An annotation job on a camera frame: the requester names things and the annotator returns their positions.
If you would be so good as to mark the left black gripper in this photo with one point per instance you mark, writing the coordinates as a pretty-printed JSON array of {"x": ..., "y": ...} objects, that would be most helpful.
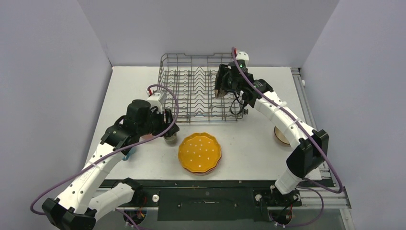
[{"x": 163, "y": 125}]

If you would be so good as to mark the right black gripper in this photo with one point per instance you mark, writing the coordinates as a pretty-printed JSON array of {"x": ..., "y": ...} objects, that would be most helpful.
[{"x": 223, "y": 80}]

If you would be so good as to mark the dark patterned cream bowl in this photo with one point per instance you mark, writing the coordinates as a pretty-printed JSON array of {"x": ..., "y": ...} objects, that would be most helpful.
[{"x": 218, "y": 85}]

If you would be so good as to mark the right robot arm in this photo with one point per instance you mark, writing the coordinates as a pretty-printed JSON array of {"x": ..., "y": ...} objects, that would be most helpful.
[{"x": 309, "y": 145}]

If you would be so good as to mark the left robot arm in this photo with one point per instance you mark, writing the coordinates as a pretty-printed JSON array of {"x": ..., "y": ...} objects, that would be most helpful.
[{"x": 76, "y": 208}]

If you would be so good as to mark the grey ceramic mug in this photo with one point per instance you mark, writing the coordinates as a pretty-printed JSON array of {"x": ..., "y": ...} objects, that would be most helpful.
[{"x": 171, "y": 140}]

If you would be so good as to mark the pink cup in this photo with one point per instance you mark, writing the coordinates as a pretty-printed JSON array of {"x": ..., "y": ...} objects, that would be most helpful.
[{"x": 147, "y": 137}]

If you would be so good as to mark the yellow polka dot plate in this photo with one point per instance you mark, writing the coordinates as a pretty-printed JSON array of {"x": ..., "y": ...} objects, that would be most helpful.
[{"x": 201, "y": 147}]

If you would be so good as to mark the blue mug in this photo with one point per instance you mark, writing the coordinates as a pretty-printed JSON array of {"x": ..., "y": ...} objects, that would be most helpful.
[{"x": 129, "y": 154}]

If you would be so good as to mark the pink plate under stack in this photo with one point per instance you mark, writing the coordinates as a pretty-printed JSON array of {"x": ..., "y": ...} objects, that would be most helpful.
[{"x": 200, "y": 168}]

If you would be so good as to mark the brown speckled cream bowl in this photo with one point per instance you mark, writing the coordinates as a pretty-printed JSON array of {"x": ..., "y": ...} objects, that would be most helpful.
[{"x": 280, "y": 137}]

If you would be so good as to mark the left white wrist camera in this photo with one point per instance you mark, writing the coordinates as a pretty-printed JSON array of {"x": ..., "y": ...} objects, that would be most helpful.
[{"x": 157, "y": 100}]

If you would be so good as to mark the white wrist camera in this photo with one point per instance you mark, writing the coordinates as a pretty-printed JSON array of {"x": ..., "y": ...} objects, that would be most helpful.
[
  {"x": 241, "y": 55},
  {"x": 157, "y": 100}
]

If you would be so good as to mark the grey wire dish rack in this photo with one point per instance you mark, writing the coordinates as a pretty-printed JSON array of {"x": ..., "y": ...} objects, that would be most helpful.
[{"x": 192, "y": 80}]

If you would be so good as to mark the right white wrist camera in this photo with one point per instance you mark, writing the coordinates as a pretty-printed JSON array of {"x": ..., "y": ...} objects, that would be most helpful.
[{"x": 241, "y": 55}]

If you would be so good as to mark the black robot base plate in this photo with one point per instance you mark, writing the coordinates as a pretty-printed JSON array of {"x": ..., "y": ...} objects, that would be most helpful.
[{"x": 212, "y": 200}]

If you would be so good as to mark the aluminium rail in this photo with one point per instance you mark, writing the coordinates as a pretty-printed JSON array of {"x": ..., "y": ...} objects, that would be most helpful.
[{"x": 327, "y": 176}]

